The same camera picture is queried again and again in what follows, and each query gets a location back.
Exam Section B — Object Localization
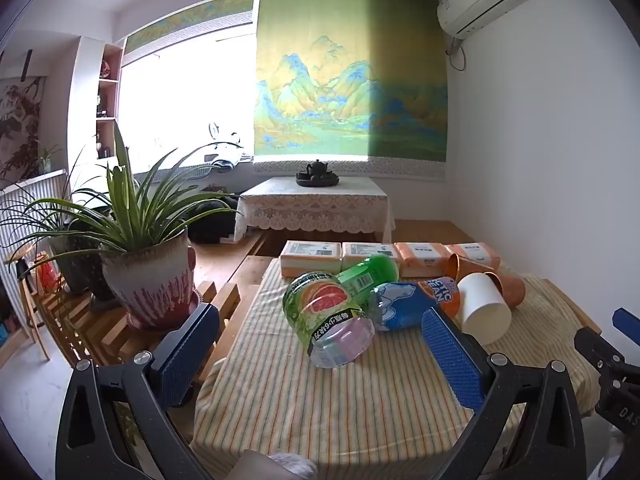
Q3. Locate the blue plastic bottle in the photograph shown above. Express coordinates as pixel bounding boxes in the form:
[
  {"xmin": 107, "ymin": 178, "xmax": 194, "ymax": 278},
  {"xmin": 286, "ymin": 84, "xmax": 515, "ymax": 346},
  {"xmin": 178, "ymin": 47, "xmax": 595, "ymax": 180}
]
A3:
[{"xmin": 369, "ymin": 277, "xmax": 464, "ymax": 334}]

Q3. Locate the landscape painted roller blind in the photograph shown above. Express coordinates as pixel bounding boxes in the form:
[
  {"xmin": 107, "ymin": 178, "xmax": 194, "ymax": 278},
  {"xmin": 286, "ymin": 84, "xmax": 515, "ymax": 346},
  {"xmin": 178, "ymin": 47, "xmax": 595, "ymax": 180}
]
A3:
[{"xmin": 252, "ymin": 0, "xmax": 449, "ymax": 179}]

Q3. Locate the wooden chair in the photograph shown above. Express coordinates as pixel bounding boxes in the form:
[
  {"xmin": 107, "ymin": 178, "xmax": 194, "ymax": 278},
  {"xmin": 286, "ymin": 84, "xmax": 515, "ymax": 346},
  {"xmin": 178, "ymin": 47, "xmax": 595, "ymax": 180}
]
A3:
[{"xmin": 4, "ymin": 244, "xmax": 56, "ymax": 362}]

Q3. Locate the white-top box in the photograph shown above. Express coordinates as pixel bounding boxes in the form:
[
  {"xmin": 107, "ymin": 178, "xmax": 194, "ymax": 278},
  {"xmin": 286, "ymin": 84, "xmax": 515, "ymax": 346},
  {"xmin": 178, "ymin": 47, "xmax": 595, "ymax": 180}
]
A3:
[
  {"xmin": 341, "ymin": 241, "xmax": 399, "ymax": 274},
  {"xmin": 279, "ymin": 240, "xmax": 344, "ymax": 279}
]

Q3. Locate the wooden plant stand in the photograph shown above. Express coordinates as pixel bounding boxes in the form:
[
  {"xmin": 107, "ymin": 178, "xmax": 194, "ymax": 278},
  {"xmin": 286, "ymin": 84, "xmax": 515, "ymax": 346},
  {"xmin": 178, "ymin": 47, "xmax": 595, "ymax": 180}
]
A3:
[{"xmin": 27, "ymin": 280, "xmax": 242, "ymax": 401}]

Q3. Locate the low table with lace cloth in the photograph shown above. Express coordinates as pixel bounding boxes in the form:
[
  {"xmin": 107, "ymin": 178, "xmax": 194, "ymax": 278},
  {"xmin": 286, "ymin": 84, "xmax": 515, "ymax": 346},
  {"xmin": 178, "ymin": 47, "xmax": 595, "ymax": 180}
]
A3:
[{"xmin": 234, "ymin": 176, "xmax": 396, "ymax": 243}]

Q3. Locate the white paper cup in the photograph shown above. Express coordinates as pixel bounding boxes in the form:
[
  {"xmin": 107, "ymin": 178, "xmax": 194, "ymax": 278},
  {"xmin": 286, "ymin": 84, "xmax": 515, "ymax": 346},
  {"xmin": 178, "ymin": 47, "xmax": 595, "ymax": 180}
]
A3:
[{"xmin": 457, "ymin": 272, "xmax": 513, "ymax": 346}]

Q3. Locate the white-top box far left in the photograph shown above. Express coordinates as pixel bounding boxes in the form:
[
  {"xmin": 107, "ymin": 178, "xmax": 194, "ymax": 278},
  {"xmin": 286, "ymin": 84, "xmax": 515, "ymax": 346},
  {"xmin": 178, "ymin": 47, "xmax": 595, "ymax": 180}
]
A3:
[{"xmin": 279, "ymin": 240, "xmax": 344, "ymax": 279}]

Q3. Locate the striped tablecloth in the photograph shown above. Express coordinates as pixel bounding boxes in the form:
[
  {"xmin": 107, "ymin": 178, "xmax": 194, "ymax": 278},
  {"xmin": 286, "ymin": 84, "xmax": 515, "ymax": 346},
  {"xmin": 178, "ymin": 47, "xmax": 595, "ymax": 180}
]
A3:
[{"xmin": 190, "ymin": 256, "xmax": 603, "ymax": 467}]

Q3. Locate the spider plant in glazed pot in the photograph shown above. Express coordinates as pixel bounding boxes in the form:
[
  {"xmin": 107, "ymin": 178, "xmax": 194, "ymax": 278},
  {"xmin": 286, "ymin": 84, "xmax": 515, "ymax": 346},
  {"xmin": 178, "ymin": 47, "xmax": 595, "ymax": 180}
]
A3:
[{"xmin": 0, "ymin": 119, "xmax": 246, "ymax": 332}]

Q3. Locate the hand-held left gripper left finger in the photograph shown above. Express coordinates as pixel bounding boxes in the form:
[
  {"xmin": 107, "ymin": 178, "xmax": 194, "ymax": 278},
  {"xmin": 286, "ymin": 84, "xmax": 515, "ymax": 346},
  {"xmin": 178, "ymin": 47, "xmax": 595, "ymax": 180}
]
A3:
[{"xmin": 56, "ymin": 302, "xmax": 221, "ymax": 480}]

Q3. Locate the ink painting wall scroll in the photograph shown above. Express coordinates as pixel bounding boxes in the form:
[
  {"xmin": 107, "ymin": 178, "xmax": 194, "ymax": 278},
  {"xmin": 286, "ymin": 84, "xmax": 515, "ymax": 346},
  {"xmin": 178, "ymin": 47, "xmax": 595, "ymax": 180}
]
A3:
[{"xmin": 0, "ymin": 76, "xmax": 47, "ymax": 181}]

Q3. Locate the black tea set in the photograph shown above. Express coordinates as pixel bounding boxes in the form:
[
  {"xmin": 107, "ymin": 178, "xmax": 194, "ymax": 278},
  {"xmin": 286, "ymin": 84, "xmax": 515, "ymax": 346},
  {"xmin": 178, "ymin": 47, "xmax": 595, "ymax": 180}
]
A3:
[{"xmin": 295, "ymin": 158, "xmax": 342, "ymax": 189}]

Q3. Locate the black cloth bundle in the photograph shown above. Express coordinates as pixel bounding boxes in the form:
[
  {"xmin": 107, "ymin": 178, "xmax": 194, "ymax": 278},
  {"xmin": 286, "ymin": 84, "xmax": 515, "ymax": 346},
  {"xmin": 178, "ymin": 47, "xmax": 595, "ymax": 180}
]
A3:
[{"xmin": 176, "ymin": 194, "xmax": 240, "ymax": 245}]

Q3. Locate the plant in dark pot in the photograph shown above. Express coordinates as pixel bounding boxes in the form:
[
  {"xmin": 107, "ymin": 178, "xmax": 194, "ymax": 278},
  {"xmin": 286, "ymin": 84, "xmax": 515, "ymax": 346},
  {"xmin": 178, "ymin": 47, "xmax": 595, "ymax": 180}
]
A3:
[{"xmin": 0, "ymin": 146, "xmax": 121, "ymax": 302}]

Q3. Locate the red plastic bag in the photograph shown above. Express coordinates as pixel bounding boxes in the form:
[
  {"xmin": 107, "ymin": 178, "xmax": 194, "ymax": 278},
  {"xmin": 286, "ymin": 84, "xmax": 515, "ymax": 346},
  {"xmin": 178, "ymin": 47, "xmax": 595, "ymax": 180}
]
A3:
[{"xmin": 34, "ymin": 254, "xmax": 66, "ymax": 293}]

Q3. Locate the orange tissue packet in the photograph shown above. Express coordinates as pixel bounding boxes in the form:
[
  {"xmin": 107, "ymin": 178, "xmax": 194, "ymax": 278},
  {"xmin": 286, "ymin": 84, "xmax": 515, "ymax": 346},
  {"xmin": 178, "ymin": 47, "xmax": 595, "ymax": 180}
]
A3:
[
  {"xmin": 444, "ymin": 242, "xmax": 501, "ymax": 272},
  {"xmin": 394, "ymin": 242, "xmax": 452, "ymax": 279}
]

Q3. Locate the narrow landscape roller blind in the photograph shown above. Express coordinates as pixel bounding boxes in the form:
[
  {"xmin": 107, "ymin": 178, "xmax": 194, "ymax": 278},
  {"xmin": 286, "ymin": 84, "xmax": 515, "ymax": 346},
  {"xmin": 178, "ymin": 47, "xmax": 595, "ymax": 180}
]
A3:
[{"xmin": 121, "ymin": 0, "xmax": 257, "ymax": 57}]

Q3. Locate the white wall shelf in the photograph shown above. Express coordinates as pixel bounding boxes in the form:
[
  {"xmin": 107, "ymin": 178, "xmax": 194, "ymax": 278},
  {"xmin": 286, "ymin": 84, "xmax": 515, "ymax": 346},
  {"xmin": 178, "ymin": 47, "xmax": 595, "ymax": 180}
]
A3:
[{"xmin": 93, "ymin": 42, "xmax": 124, "ymax": 166}]

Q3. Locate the green plastic bottle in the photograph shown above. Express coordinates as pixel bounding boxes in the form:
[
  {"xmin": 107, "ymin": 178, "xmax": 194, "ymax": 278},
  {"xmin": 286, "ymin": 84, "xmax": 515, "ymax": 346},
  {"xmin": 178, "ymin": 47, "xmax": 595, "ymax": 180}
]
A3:
[{"xmin": 337, "ymin": 254, "xmax": 401, "ymax": 312}]

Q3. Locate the pale fuzzy cloth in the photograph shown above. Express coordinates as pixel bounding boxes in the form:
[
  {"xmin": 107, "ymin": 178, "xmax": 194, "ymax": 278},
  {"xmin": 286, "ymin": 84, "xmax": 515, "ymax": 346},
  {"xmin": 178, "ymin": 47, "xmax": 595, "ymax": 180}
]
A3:
[{"xmin": 239, "ymin": 449, "xmax": 319, "ymax": 480}]

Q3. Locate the green bottle with grapefruit label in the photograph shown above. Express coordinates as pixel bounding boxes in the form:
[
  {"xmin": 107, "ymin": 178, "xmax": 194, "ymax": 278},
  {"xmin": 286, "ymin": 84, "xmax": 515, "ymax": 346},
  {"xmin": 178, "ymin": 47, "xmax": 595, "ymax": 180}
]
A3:
[{"xmin": 282, "ymin": 270, "xmax": 376, "ymax": 369}]

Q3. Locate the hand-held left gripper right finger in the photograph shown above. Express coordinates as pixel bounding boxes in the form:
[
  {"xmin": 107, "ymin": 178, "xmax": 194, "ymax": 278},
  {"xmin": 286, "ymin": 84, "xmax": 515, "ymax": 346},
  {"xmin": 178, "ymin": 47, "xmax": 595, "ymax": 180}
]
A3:
[{"xmin": 421, "ymin": 307, "xmax": 587, "ymax": 480}]

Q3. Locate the small green plant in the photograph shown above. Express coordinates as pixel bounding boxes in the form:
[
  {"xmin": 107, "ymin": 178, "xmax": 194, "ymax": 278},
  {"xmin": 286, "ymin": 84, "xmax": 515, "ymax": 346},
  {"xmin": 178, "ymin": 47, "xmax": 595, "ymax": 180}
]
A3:
[{"xmin": 34, "ymin": 141, "xmax": 63, "ymax": 175}]

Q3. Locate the white radiator cover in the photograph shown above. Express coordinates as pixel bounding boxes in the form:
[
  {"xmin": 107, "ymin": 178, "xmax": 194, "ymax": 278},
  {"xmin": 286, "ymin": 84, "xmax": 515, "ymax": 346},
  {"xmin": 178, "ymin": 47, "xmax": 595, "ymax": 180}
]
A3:
[{"xmin": 0, "ymin": 169, "xmax": 68, "ymax": 306}]

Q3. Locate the orange paper cup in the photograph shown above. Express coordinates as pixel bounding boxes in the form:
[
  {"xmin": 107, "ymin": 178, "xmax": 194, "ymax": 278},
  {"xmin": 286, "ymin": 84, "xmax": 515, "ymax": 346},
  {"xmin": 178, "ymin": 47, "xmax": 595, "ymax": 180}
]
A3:
[
  {"xmin": 444, "ymin": 252, "xmax": 475, "ymax": 282},
  {"xmin": 482, "ymin": 270, "xmax": 526, "ymax": 309}
]

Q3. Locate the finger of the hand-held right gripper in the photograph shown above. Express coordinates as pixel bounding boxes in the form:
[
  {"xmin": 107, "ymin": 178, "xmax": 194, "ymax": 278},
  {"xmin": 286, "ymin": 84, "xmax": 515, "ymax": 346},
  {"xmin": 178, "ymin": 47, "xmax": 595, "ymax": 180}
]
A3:
[
  {"xmin": 612, "ymin": 307, "xmax": 640, "ymax": 349},
  {"xmin": 573, "ymin": 327, "xmax": 627, "ymax": 386}
]

